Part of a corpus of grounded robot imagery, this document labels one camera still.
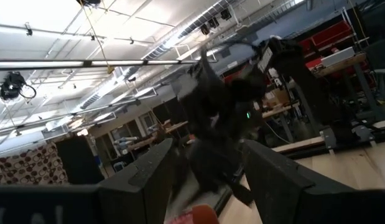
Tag cardboard box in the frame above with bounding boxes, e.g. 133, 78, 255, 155
266, 88, 291, 108

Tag wooden side table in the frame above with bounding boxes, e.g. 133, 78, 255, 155
312, 52, 385, 119

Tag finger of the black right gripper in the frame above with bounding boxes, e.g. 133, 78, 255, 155
216, 139, 254, 207
190, 139, 220, 194

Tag white LED light bar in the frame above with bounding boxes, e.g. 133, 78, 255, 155
0, 58, 218, 72

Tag black divider panel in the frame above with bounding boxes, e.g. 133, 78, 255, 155
55, 134, 105, 185

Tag black overhead camera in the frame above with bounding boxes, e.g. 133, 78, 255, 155
0, 71, 37, 101

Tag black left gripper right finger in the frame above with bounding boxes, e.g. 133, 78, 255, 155
243, 139, 315, 224

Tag wooden workbench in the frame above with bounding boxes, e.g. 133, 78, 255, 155
125, 120, 190, 152

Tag red popcorn bag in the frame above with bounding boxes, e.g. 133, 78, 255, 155
165, 211, 193, 224

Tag brown circle patterned cloth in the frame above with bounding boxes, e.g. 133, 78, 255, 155
0, 142, 69, 186

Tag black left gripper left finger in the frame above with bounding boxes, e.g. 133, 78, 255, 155
97, 138, 174, 224

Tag red storage bins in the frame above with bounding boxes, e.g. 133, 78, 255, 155
299, 20, 355, 60

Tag orange plastic basket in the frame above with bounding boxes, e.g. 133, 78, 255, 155
191, 204, 220, 224

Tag white box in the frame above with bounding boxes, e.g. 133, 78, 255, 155
321, 46, 357, 68

